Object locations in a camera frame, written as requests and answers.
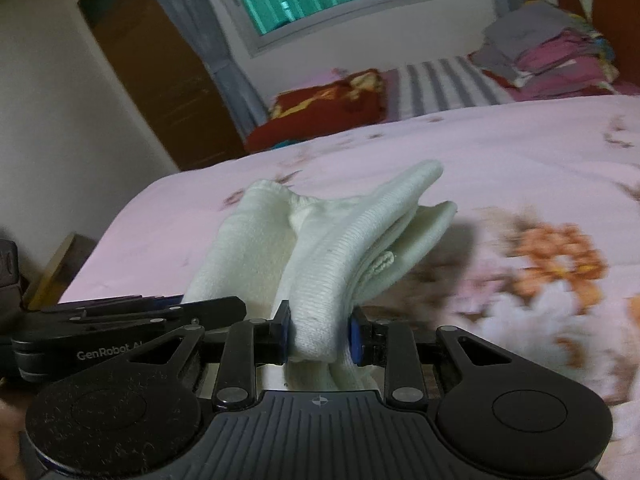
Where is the white knitted garment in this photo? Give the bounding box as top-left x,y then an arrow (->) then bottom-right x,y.
183,160 -> 457,391

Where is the stack of folded clothes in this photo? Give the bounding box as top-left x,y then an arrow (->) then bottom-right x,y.
469,0 -> 620,101

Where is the person's left hand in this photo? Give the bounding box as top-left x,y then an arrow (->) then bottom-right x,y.
0,396 -> 27,480

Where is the pink floral bed blanket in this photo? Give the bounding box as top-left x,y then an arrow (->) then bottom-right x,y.
64,96 -> 639,479

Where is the brown wooden door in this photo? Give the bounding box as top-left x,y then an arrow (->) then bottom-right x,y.
78,0 -> 245,170

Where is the red floral pillow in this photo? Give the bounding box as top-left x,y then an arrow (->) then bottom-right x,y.
245,68 -> 387,153

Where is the grey striped bed sheet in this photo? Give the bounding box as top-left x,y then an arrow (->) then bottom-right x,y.
382,56 -> 513,122

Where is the left grey curtain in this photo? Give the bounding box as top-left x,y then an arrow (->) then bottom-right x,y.
156,0 -> 268,139

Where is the red white scalloped headboard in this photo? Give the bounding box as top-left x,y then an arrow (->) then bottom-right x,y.
556,0 -> 640,87

